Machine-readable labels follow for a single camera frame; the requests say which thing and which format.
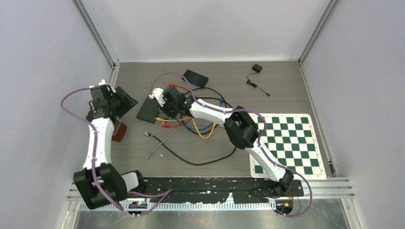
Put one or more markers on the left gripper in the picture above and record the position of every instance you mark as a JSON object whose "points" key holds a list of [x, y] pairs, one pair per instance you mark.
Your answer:
{"points": [[128, 102]]}

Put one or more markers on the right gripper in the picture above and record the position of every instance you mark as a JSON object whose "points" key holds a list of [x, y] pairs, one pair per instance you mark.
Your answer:
{"points": [[164, 109]]}

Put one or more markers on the plain black network switch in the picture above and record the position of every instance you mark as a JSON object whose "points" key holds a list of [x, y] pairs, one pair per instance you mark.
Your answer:
{"points": [[149, 111]]}

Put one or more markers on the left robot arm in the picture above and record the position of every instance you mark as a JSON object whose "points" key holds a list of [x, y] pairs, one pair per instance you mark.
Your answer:
{"points": [[99, 183]]}

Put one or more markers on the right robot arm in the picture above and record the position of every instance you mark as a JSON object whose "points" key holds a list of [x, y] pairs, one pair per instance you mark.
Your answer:
{"points": [[241, 129]]}

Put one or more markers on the brown object at left edge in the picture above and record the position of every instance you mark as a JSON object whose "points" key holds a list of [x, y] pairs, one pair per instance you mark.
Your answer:
{"points": [[119, 130]]}

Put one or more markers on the green white chessboard mat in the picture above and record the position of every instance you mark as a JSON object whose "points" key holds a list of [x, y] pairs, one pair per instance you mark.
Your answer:
{"points": [[292, 141]]}

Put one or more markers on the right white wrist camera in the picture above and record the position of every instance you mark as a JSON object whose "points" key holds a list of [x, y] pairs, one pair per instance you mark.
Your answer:
{"points": [[157, 94]]}

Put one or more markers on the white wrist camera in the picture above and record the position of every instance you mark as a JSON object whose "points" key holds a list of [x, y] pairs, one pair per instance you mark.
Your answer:
{"points": [[157, 94], [101, 84]]}

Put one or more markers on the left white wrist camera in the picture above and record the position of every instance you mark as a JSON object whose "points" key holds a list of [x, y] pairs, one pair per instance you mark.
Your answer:
{"points": [[101, 84]]}

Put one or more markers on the black switch with blue ports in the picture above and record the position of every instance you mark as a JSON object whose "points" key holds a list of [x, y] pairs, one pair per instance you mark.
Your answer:
{"points": [[196, 78]]}

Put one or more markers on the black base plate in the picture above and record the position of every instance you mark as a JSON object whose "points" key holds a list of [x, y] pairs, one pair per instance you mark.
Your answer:
{"points": [[211, 190]]}

